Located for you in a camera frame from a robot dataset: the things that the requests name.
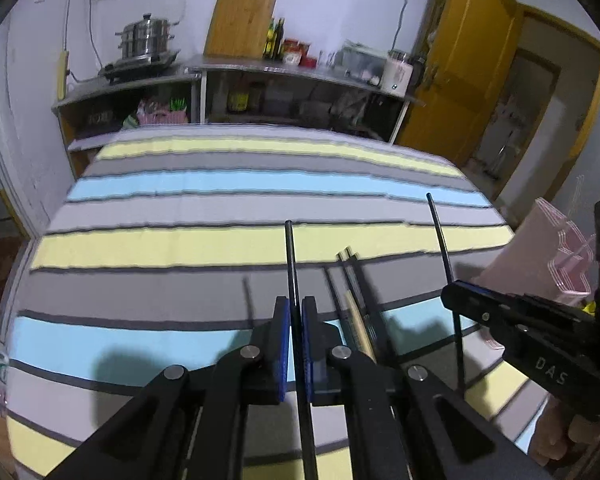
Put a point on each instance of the amber oil jug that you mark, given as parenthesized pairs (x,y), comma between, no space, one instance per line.
(238,100)

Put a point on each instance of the person's right hand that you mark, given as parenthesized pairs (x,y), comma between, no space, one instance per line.
(562,430)

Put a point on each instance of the light wooden chopstick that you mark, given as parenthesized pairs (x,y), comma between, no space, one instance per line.
(360,327)

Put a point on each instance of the dark oil bottle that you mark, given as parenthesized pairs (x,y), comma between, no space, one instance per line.
(279,40)
(270,40)

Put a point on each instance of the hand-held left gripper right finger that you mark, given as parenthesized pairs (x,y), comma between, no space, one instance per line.
(307,355)

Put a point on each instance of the pink utensil holder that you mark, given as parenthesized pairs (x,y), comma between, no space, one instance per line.
(520,255)

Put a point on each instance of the pink basket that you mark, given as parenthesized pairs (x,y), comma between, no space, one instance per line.
(161,112)

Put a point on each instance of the yellow wooden door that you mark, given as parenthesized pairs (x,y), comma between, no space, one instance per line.
(460,60)

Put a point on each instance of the wooden cutting board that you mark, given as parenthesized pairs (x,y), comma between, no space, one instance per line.
(240,22)

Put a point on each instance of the black chopstick with gold tip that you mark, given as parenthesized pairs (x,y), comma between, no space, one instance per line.
(350,290)
(367,290)

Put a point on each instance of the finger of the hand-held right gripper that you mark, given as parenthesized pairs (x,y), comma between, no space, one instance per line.
(475,305)

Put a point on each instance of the steel steamer pot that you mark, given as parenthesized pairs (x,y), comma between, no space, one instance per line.
(144,35)

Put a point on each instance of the plain black chopstick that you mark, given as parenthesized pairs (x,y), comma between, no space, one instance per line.
(442,245)
(294,270)

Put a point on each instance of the red seasoning jars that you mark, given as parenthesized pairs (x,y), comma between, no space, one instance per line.
(296,52)

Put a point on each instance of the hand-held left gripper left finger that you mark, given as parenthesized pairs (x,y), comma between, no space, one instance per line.
(280,355)

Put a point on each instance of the yellow packet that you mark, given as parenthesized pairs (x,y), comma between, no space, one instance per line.
(590,306)

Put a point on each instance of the white kitchen appliance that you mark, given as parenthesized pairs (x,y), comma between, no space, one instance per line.
(396,75)

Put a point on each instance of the metal kitchen shelf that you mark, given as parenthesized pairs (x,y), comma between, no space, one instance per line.
(300,72)

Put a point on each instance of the gas stove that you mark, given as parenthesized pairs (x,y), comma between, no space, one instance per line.
(140,65)

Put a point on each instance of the striped tablecloth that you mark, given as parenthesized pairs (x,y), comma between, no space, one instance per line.
(180,210)

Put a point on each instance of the clear plastic container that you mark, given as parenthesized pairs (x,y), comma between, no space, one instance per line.
(362,60)

